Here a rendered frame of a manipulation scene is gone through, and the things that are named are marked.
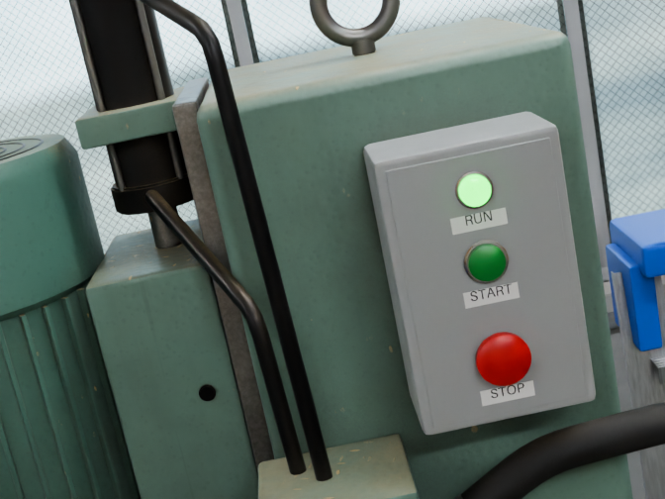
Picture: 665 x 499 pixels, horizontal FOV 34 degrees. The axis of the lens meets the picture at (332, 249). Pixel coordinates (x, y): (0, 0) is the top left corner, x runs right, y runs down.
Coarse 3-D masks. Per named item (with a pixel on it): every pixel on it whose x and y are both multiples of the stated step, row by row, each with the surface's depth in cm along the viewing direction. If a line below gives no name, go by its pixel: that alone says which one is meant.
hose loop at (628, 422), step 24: (648, 408) 64; (552, 432) 64; (576, 432) 63; (600, 432) 63; (624, 432) 63; (648, 432) 63; (528, 456) 63; (552, 456) 63; (576, 456) 63; (600, 456) 63; (480, 480) 64; (504, 480) 63; (528, 480) 63
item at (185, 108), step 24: (192, 96) 67; (192, 120) 65; (192, 144) 65; (192, 168) 66; (192, 192) 66; (216, 216) 66; (216, 240) 67; (216, 288) 68; (240, 336) 68; (240, 360) 69; (240, 384) 69; (264, 432) 70; (264, 456) 71
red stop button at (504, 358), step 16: (496, 336) 58; (512, 336) 58; (480, 352) 59; (496, 352) 58; (512, 352) 58; (528, 352) 59; (480, 368) 59; (496, 368) 59; (512, 368) 59; (528, 368) 59; (496, 384) 59
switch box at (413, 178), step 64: (448, 128) 62; (512, 128) 58; (384, 192) 57; (448, 192) 57; (512, 192) 57; (384, 256) 63; (448, 256) 58; (512, 256) 58; (448, 320) 59; (512, 320) 59; (576, 320) 59; (448, 384) 60; (512, 384) 60; (576, 384) 60
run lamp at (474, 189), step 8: (464, 176) 57; (472, 176) 56; (480, 176) 56; (456, 184) 57; (464, 184) 56; (472, 184) 56; (480, 184) 56; (488, 184) 57; (456, 192) 57; (464, 192) 56; (472, 192) 56; (480, 192) 56; (488, 192) 57; (464, 200) 57; (472, 200) 57; (480, 200) 57; (488, 200) 57; (472, 208) 57
